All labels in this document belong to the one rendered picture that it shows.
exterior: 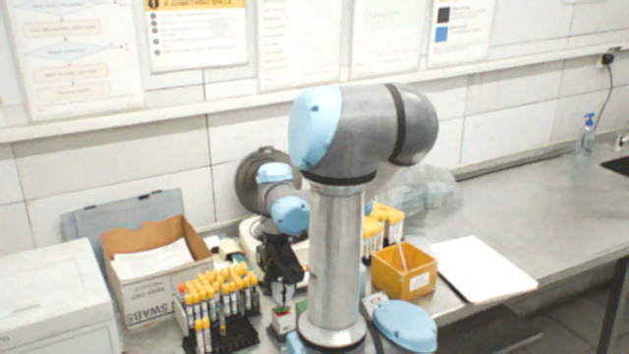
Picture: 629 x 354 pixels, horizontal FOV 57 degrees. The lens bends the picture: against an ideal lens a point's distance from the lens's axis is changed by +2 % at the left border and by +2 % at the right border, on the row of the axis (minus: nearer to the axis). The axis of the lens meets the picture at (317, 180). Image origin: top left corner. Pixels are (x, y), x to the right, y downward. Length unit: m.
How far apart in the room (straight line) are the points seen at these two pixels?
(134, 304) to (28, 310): 0.40
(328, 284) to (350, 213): 0.12
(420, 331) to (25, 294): 0.74
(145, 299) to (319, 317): 0.69
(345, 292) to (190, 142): 0.98
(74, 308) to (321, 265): 0.49
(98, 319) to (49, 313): 0.09
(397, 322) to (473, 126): 1.46
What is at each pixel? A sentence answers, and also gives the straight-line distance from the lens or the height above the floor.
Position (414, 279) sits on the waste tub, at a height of 0.94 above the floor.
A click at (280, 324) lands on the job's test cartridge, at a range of 1.42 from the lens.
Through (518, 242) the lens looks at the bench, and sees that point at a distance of 1.98.
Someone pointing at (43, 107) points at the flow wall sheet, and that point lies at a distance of 1.66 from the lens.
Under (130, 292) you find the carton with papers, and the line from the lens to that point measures 1.52.
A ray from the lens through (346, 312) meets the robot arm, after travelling 0.94.
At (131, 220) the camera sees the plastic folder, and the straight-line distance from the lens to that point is 1.79.
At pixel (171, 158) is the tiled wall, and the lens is 1.77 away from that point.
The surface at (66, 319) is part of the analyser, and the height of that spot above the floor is 1.16.
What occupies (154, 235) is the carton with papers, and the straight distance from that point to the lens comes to 1.78.
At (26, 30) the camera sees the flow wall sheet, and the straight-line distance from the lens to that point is 1.62.
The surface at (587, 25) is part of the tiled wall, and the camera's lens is 2.72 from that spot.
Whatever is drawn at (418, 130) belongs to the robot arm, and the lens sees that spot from 0.84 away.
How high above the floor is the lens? 1.81
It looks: 24 degrees down
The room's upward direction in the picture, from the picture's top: straight up
